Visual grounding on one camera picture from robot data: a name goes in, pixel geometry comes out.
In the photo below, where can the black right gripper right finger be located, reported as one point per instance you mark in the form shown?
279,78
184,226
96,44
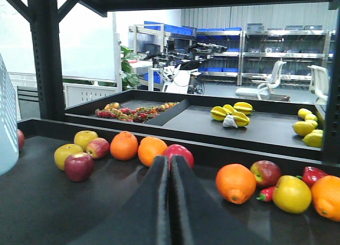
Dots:
195,218

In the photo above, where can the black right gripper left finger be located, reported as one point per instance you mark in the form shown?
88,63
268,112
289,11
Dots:
143,219

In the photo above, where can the light blue plastic basket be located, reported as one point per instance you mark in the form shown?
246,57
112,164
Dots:
9,136

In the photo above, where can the pink red apple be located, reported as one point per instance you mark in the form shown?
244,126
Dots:
179,150

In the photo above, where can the red chili pepper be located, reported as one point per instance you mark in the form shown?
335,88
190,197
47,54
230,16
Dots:
266,195

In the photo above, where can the red green apple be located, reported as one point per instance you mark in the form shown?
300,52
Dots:
266,173

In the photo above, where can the black wooden fruit stand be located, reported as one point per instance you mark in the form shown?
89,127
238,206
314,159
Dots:
39,205

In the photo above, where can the yellow round fruit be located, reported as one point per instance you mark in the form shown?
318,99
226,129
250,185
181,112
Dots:
292,195

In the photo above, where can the yellow apple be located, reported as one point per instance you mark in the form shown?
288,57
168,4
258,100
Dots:
82,138

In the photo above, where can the white garlic bulb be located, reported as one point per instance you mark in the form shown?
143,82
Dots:
229,122

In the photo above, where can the yellow starfruit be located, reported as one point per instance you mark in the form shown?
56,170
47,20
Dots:
240,119

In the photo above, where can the red bell pepper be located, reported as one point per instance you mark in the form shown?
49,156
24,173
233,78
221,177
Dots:
311,175

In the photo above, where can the orange right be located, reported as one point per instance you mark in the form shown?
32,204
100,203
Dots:
325,197

